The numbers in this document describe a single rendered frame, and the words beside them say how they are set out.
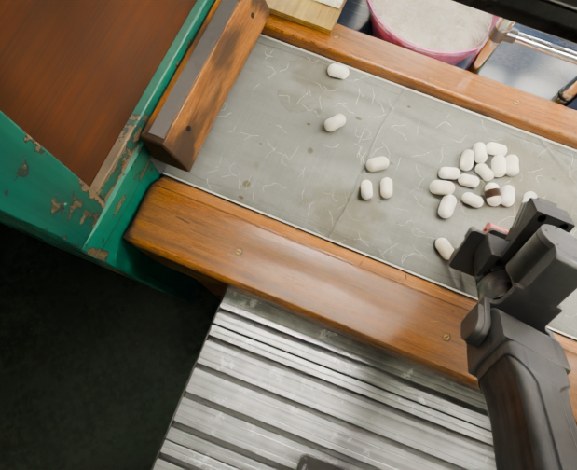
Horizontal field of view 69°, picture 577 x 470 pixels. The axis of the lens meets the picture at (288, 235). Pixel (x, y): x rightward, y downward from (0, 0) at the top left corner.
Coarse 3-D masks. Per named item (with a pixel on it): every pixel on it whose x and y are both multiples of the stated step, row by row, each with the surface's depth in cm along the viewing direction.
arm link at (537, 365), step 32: (512, 320) 41; (480, 352) 41; (512, 352) 37; (544, 352) 39; (480, 384) 39; (512, 384) 35; (544, 384) 35; (512, 416) 33; (544, 416) 32; (512, 448) 31; (544, 448) 29; (576, 448) 30
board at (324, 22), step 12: (276, 0) 70; (288, 0) 70; (300, 0) 70; (312, 0) 70; (276, 12) 70; (288, 12) 70; (300, 12) 70; (312, 12) 70; (324, 12) 70; (336, 12) 70; (312, 24) 70; (324, 24) 69
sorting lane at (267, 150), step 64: (256, 64) 71; (320, 64) 72; (256, 128) 68; (320, 128) 68; (384, 128) 69; (448, 128) 69; (512, 128) 69; (256, 192) 65; (320, 192) 66; (576, 192) 67; (384, 256) 63; (576, 320) 62
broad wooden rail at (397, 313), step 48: (192, 192) 64; (144, 240) 60; (192, 240) 60; (240, 240) 61; (288, 240) 61; (240, 288) 60; (288, 288) 59; (336, 288) 59; (384, 288) 59; (432, 288) 61; (384, 336) 58; (432, 336) 58; (576, 384) 57
